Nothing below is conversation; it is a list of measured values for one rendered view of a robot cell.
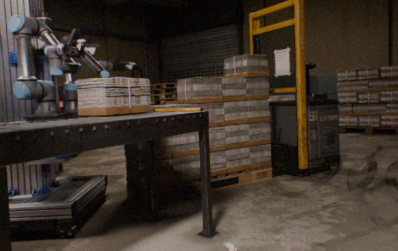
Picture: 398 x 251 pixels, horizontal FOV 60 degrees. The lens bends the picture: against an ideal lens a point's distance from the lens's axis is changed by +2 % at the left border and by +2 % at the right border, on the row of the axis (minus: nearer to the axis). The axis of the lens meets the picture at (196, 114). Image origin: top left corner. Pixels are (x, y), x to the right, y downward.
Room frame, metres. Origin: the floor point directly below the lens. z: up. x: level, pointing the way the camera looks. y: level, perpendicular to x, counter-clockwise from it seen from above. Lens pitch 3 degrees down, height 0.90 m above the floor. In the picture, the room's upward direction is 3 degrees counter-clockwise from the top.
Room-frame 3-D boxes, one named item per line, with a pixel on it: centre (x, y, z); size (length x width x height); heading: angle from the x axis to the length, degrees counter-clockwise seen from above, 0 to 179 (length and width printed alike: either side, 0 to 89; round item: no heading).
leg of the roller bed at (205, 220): (2.18, -0.04, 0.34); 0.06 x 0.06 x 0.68; 52
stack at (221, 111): (3.23, 0.08, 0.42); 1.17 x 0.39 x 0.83; 122
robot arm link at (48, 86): (2.38, 1.04, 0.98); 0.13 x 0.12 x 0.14; 153
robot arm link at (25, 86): (2.27, 1.09, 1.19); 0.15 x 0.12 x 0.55; 153
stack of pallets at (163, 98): (10.02, 0.88, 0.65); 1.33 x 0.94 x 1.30; 146
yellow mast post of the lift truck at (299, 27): (3.56, -1.08, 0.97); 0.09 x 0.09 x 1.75; 32
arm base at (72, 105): (2.88, 1.03, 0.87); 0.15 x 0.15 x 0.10
